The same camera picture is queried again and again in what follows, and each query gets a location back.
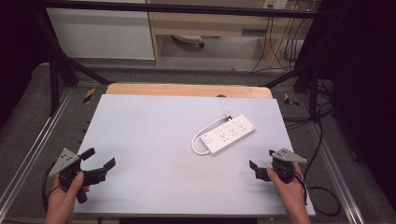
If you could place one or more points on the white wall socket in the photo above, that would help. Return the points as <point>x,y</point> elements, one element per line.
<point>275,3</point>

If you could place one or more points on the person's left hand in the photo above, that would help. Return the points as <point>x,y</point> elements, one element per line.
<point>62,200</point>

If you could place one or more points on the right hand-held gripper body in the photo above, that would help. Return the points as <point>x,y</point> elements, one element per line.
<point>288,156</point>

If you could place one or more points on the wooden table board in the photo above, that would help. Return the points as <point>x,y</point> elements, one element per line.
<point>186,90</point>

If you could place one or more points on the grey power strip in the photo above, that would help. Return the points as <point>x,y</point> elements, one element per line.
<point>187,38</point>

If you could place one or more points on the white power strip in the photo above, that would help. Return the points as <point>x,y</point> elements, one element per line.
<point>229,133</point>

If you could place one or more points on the person's right hand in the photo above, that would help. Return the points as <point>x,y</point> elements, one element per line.
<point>291,196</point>

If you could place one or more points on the white cabinet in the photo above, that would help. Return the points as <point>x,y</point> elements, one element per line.
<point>99,31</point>

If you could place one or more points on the aluminium rail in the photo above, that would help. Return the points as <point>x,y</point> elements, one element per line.
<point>337,175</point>
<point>31,147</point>

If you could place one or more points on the black metal frame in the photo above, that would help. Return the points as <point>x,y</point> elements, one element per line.
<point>186,9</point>

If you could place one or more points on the black curtain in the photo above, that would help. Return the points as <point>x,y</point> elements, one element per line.
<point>15,46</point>
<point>364,93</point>

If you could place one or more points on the white power plug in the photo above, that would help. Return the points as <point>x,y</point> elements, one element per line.
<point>229,118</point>

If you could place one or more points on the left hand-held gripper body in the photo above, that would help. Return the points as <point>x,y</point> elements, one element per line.
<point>64,160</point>

